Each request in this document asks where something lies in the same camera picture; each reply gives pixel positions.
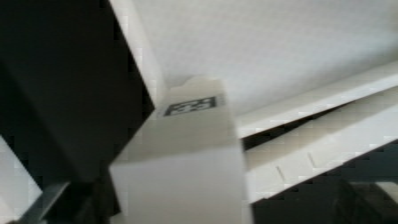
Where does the white desk top tray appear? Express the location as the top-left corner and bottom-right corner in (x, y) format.
(108, 0), (398, 137)

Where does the white desk leg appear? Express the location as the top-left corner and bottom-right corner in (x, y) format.
(109, 78), (252, 224)

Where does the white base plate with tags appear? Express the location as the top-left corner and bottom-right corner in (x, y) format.
(0, 136), (40, 224)

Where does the white front fence rail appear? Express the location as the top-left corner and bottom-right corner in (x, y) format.
(245, 88), (398, 203)

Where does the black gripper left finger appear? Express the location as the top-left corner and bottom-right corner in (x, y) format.
(14, 179), (120, 224)

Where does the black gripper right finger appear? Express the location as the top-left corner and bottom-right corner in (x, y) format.
(333, 180), (398, 224)

